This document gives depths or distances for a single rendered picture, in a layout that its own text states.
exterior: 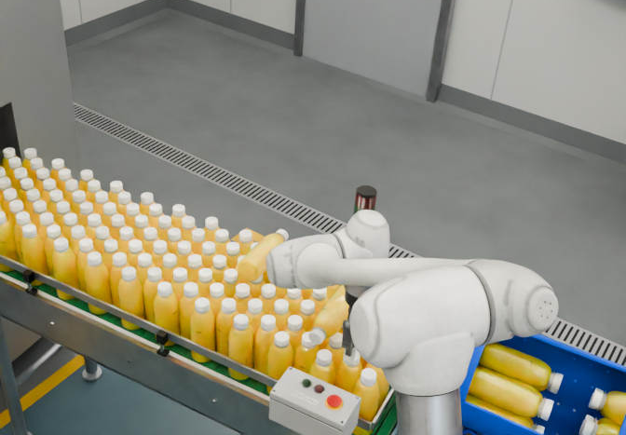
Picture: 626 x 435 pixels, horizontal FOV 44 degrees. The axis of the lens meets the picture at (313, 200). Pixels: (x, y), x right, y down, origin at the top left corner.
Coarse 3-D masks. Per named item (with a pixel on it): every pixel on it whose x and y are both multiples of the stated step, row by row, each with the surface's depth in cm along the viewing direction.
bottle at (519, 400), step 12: (480, 372) 191; (480, 384) 189; (492, 384) 188; (504, 384) 188; (516, 384) 189; (480, 396) 190; (492, 396) 188; (504, 396) 187; (516, 396) 186; (528, 396) 186; (504, 408) 188; (516, 408) 186; (528, 408) 185; (540, 408) 185
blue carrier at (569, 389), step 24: (552, 360) 202; (576, 360) 198; (600, 360) 186; (576, 384) 201; (600, 384) 198; (624, 384) 195; (480, 408) 185; (552, 408) 203; (576, 408) 202; (480, 432) 191; (504, 432) 184; (528, 432) 181; (552, 432) 200; (576, 432) 199; (624, 432) 172
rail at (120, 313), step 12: (12, 264) 239; (36, 276) 236; (60, 288) 233; (72, 288) 230; (84, 300) 230; (96, 300) 227; (120, 312) 224; (144, 324) 221; (168, 336) 219; (180, 336) 217; (192, 348) 216; (204, 348) 214; (216, 360) 214; (228, 360) 211; (240, 372) 211; (252, 372) 208; (360, 420) 197
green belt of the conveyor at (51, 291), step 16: (16, 272) 247; (48, 288) 241; (80, 304) 236; (112, 320) 231; (144, 336) 227; (176, 352) 223; (224, 368) 219; (256, 384) 215; (384, 416) 208; (384, 432) 204
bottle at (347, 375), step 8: (344, 368) 199; (352, 368) 198; (360, 368) 199; (336, 376) 202; (344, 376) 199; (352, 376) 198; (360, 376) 200; (336, 384) 203; (344, 384) 200; (352, 384) 199
